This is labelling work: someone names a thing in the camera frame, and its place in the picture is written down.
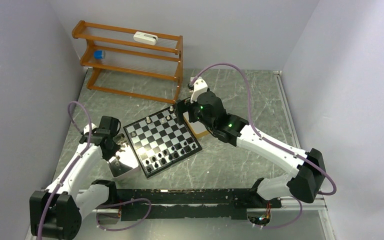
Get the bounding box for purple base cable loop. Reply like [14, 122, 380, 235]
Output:
[95, 197, 152, 232]

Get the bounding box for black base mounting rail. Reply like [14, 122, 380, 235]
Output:
[92, 178, 282, 222]

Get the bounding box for black white chess board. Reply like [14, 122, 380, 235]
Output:
[123, 105, 202, 178]

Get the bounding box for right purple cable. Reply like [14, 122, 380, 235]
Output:
[188, 62, 338, 230]

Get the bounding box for wooden three-tier rack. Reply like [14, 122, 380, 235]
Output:
[71, 20, 184, 104]

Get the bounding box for blue cap on rack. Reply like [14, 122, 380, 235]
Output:
[93, 50, 106, 60]

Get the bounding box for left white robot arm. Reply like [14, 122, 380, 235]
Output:
[29, 116, 121, 240]

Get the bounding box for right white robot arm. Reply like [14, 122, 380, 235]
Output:
[173, 90, 326, 207]

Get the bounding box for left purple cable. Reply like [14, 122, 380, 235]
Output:
[35, 100, 94, 240]

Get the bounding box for white device on rack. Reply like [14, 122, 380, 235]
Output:
[133, 31, 159, 46]

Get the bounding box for silver tin with white pieces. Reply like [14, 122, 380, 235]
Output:
[108, 133, 140, 180]

